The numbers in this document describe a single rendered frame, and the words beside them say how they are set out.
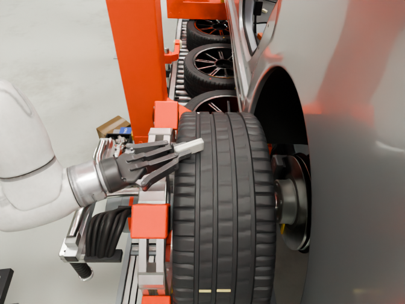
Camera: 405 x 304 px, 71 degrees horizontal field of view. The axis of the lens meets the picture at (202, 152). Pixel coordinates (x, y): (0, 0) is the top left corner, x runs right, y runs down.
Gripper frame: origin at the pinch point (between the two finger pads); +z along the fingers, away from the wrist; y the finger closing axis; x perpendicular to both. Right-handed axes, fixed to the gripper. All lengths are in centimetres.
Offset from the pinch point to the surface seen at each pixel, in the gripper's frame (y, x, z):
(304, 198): 14.8, -22.5, 30.8
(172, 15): -226, -85, 78
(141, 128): -53, -44, -1
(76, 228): -0.4, -17.3, -31.1
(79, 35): -339, -145, -9
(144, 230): 13.1, -4.2, -15.7
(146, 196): 3.8, -7.4, -12.6
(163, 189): 4.1, -6.7, -8.6
